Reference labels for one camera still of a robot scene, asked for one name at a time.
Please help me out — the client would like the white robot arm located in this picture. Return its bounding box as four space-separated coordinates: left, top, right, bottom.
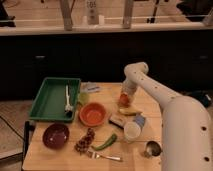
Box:
122 62 213 171

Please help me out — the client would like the orange bowl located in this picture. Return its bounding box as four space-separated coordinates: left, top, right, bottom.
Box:
79 102 106 127

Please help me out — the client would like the purple bowl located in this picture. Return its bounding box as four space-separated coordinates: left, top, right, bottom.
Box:
42 123 70 149

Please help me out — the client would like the yellow banana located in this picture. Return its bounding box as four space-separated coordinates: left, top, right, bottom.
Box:
119 107 141 116

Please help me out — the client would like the blue white packet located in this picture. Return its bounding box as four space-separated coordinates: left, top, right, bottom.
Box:
81 82 100 93

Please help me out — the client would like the white blue paper cup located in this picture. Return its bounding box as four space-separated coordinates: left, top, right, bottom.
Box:
124 114 146 141

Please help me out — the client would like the green lime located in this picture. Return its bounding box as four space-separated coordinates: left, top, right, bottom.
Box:
78 92 89 105

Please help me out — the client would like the green chili pepper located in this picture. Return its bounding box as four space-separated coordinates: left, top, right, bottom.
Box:
91 134 117 151

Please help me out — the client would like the white dish brush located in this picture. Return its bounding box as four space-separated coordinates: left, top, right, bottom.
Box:
65 85 73 117

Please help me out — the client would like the metal cup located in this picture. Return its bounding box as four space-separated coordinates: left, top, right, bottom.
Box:
144 141 162 158

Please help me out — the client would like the green plastic tray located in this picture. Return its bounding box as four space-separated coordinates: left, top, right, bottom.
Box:
29 77 81 122

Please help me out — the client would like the bunch of dark grapes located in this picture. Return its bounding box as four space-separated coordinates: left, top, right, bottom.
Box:
74 128 95 154

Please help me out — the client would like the silver fork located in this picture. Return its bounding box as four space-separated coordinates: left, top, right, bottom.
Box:
86 150 123 162

